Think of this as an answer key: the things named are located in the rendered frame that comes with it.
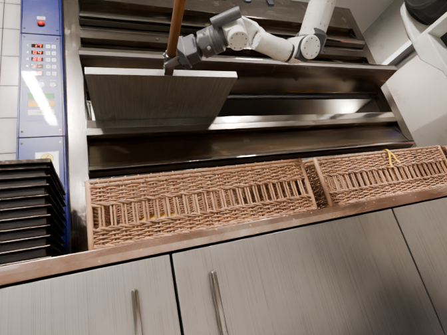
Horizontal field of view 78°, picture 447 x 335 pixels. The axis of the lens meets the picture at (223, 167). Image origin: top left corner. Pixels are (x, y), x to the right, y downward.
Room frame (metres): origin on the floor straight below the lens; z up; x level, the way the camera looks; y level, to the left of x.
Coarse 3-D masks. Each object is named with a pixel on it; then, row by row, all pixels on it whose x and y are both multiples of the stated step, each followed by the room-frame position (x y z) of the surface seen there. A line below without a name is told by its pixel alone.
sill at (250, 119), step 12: (96, 120) 1.00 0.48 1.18; (108, 120) 1.02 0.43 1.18; (120, 120) 1.03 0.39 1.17; (132, 120) 1.05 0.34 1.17; (144, 120) 1.07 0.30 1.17; (156, 120) 1.09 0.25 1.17; (168, 120) 1.11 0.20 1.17; (180, 120) 1.13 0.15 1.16; (192, 120) 1.15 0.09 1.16; (204, 120) 1.18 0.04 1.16; (216, 120) 1.20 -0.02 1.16; (228, 120) 1.22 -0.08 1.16; (240, 120) 1.25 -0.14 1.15; (252, 120) 1.27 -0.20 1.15; (264, 120) 1.30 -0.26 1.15; (276, 120) 1.32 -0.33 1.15; (288, 120) 1.35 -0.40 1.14; (300, 120) 1.38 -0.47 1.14
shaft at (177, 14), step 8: (176, 0) 0.55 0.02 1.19; (184, 0) 0.55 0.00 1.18; (176, 8) 0.57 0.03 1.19; (176, 16) 0.60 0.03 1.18; (176, 24) 0.62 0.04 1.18; (176, 32) 0.65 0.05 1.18; (168, 40) 0.69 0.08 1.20; (176, 40) 0.68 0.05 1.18; (168, 48) 0.71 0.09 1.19; (176, 48) 0.72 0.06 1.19
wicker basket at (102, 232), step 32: (288, 160) 0.72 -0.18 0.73; (96, 192) 0.66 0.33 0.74; (128, 192) 0.58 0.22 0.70; (160, 192) 0.60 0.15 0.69; (192, 192) 0.62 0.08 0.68; (224, 192) 1.12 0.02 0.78; (256, 192) 0.68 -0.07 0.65; (288, 192) 0.71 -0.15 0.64; (96, 224) 0.61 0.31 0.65; (128, 224) 0.57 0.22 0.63; (160, 224) 0.59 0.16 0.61; (192, 224) 0.62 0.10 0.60; (224, 224) 0.64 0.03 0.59
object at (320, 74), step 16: (80, 64) 0.89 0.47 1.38; (96, 64) 0.91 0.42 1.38; (112, 64) 0.93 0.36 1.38; (128, 64) 0.95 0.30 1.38; (144, 64) 0.98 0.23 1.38; (160, 64) 1.00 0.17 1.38; (192, 64) 1.05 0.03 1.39; (208, 64) 1.07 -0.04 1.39; (224, 64) 1.10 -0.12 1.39; (240, 64) 1.13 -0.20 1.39; (256, 64) 1.15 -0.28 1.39; (272, 64) 1.18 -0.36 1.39; (288, 64) 1.22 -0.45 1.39; (304, 64) 1.25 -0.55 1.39; (320, 64) 1.29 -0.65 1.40; (336, 64) 1.34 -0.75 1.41; (240, 80) 1.23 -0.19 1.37; (256, 80) 1.26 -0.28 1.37; (272, 80) 1.30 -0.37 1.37; (288, 80) 1.33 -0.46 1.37; (304, 80) 1.37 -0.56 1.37; (320, 80) 1.41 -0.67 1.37; (336, 80) 1.45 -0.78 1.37; (352, 80) 1.49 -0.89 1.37; (368, 80) 1.54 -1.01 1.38; (384, 80) 1.59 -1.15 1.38
